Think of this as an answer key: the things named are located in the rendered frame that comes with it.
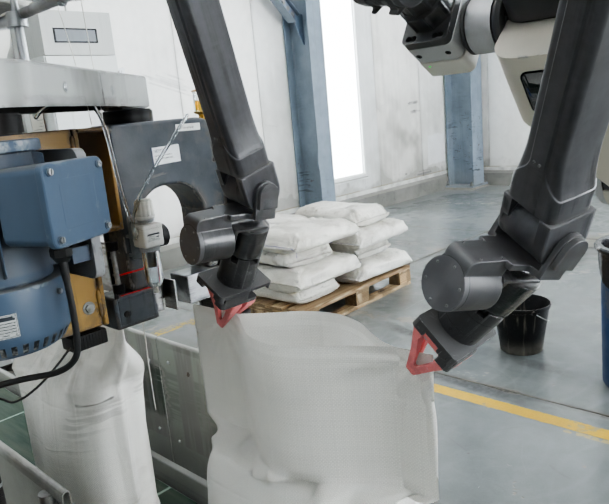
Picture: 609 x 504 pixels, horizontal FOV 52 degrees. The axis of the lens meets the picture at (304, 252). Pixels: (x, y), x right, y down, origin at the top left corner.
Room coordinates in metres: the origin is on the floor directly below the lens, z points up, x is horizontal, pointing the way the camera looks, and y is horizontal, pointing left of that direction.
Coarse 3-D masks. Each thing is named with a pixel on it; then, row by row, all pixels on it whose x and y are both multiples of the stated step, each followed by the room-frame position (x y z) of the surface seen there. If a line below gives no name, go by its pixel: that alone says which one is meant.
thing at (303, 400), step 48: (240, 336) 0.93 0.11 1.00; (288, 336) 0.93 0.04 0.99; (336, 336) 0.90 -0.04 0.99; (240, 384) 0.95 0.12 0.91; (288, 384) 0.78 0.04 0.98; (336, 384) 0.77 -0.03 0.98; (384, 384) 0.75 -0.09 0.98; (432, 384) 0.71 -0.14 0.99; (240, 432) 0.95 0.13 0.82; (288, 432) 0.79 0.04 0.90; (336, 432) 0.77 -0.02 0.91; (384, 432) 0.75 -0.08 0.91; (432, 432) 0.71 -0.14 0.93; (240, 480) 0.86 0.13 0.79; (288, 480) 0.79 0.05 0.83; (336, 480) 0.77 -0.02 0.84; (384, 480) 0.76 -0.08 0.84; (432, 480) 0.71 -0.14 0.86
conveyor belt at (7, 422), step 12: (0, 396) 2.22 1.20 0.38; (12, 396) 2.21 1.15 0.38; (0, 408) 2.11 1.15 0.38; (12, 408) 2.11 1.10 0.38; (0, 420) 2.02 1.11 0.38; (12, 420) 2.01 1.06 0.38; (24, 420) 2.00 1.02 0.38; (0, 432) 1.92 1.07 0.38; (12, 432) 1.92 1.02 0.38; (24, 432) 1.91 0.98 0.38; (12, 444) 1.83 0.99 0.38; (24, 444) 1.83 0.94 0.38; (24, 456) 1.75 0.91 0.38; (156, 480) 1.55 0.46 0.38; (168, 492) 1.49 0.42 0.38
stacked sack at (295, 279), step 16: (336, 256) 4.00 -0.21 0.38; (352, 256) 4.01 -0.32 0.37; (272, 272) 3.79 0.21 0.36; (288, 272) 3.70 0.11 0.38; (304, 272) 3.70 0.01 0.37; (320, 272) 3.75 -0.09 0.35; (336, 272) 3.85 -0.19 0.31; (272, 288) 3.77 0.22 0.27; (288, 288) 3.67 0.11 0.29; (304, 288) 3.64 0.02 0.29
